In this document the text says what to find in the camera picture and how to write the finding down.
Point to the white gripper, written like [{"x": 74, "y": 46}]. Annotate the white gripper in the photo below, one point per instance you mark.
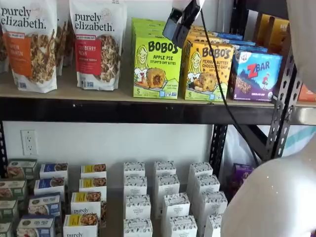
[{"x": 180, "y": 3}]

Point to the green Bobo's apple pie box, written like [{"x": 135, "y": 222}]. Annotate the green Bobo's apple pie box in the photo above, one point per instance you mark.
[
  {"x": 158, "y": 71},
  {"x": 148, "y": 21},
  {"x": 150, "y": 34},
  {"x": 148, "y": 28}
]

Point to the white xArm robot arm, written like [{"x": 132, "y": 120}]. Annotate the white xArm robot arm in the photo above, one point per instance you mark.
[{"x": 271, "y": 197}]

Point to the yellow Bobo's peanut butter box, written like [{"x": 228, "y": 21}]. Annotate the yellow Bobo's peanut butter box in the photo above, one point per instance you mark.
[
  {"x": 197, "y": 27},
  {"x": 207, "y": 33},
  {"x": 212, "y": 39},
  {"x": 209, "y": 74}
]

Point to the blue Zbar box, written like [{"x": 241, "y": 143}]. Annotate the blue Zbar box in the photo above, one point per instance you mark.
[
  {"x": 251, "y": 49},
  {"x": 243, "y": 43},
  {"x": 229, "y": 35},
  {"x": 256, "y": 76}
]

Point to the yellow and brown box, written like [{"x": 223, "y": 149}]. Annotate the yellow and brown box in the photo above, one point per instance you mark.
[
  {"x": 263, "y": 28},
  {"x": 279, "y": 34}
]

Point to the orange snack box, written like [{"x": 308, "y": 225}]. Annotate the orange snack box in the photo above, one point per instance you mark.
[{"x": 307, "y": 95}]

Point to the white patterned pantry box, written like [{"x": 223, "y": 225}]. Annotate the white patterned pantry box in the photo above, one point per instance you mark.
[
  {"x": 134, "y": 169},
  {"x": 200, "y": 169},
  {"x": 175, "y": 206},
  {"x": 165, "y": 168},
  {"x": 137, "y": 207},
  {"x": 135, "y": 186},
  {"x": 183, "y": 227},
  {"x": 168, "y": 185},
  {"x": 213, "y": 205},
  {"x": 207, "y": 185},
  {"x": 137, "y": 228},
  {"x": 212, "y": 227}
]

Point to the white box yellow label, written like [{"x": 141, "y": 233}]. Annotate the white box yellow label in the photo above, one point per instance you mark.
[
  {"x": 92, "y": 185},
  {"x": 93, "y": 170},
  {"x": 86, "y": 203},
  {"x": 81, "y": 225}
]

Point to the blue label oatmeal box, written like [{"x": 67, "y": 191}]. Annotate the blue label oatmeal box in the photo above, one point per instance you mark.
[
  {"x": 53, "y": 170},
  {"x": 35, "y": 225},
  {"x": 44, "y": 205},
  {"x": 49, "y": 186}
]

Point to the green label oatmeal box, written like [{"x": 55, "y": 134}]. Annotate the green label oatmeal box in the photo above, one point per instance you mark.
[
  {"x": 13, "y": 190},
  {"x": 22, "y": 169},
  {"x": 8, "y": 209},
  {"x": 5, "y": 229}
]

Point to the granola bag red label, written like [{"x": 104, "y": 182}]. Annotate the granola bag red label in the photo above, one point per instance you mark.
[{"x": 96, "y": 49}]

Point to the white granola bag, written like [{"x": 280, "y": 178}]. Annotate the white granola bag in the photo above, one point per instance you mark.
[{"x": 64, "y": 42}]

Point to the white plastic sheet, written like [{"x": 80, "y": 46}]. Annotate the white plastic sheet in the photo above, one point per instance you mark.
[{"x": 237, "y": 148}]

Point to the granola bag orange label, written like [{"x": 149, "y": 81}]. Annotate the granola bag orange label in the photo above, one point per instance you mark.
[{"x": 27, "y": 49}]

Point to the white wall outlet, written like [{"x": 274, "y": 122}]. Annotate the white wall outlet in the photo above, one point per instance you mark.
[{"x": 28, "y": 142}]

